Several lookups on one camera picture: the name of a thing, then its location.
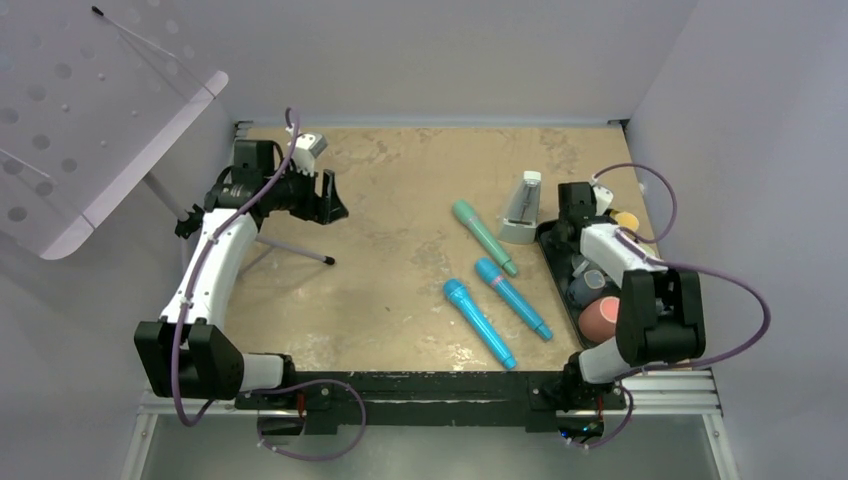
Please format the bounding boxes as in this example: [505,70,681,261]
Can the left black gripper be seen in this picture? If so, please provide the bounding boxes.
[263,160,347,225]

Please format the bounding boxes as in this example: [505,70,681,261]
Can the dark blue-grey mug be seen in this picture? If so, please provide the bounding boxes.
[566,269,607,309]

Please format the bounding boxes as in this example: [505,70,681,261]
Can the yellow cup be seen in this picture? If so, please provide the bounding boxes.
[609,210,640,232]

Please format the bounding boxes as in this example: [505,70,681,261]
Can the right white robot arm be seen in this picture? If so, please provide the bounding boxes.
[549,182,706,407]

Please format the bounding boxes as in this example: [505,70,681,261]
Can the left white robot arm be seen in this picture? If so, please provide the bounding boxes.
[134,132,348,409]

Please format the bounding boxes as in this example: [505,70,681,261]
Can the pink mug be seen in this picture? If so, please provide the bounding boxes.
[578,296,620,343]

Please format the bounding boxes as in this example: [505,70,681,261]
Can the green toy microphone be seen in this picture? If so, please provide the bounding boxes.
[452,199,518,277]

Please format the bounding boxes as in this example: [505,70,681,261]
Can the blue toy microphone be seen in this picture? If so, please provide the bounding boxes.
[442,278,517,370]

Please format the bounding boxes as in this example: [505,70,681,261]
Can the blue microphone pink band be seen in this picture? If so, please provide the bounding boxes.
[474,257,553,341]

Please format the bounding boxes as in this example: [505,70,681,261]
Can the black base bar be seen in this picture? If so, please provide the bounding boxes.
[235,371,626,435]

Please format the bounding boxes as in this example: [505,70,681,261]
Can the black tray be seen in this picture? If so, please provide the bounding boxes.
[535,220,598,349]

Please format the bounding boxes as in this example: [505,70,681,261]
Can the white music stand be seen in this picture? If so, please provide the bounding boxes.
[0,5,337,266]

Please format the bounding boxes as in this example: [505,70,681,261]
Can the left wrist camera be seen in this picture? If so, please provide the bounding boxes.
[287,132,328,176]

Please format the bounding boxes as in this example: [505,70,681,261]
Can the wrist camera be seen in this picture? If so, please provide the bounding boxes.
[287,132,328,176]
[593,184,614,216]

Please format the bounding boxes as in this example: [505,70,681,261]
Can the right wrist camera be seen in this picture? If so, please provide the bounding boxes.
[593,184,614,216]

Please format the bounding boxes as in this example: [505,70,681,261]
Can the aluminium frame rail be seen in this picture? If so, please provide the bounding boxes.
[121,371,739,479]

